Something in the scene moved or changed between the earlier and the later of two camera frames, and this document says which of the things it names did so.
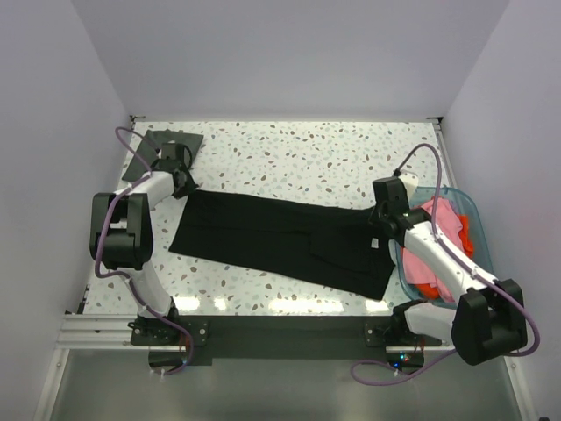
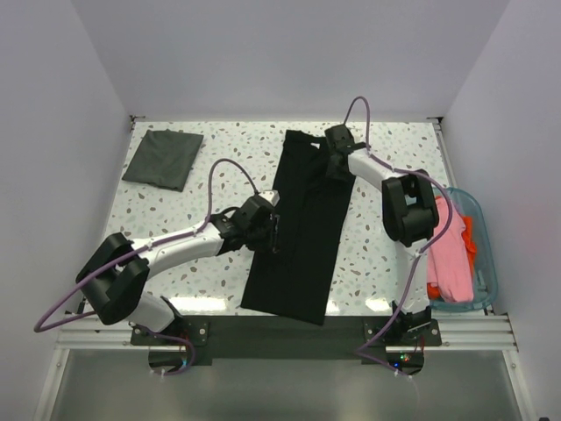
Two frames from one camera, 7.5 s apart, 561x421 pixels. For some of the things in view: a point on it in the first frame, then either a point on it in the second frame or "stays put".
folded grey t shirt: x=149 y=151 stays put
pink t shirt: x=422 y=270 stays put
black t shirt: x=325 y=245 -> x=312 y=204
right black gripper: x=373 y=217 -> x=333 y=170
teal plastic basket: x=481 y=255 stays put
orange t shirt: x=431 y=291 stays put
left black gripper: x=190 y=187 -> x=272 y=241
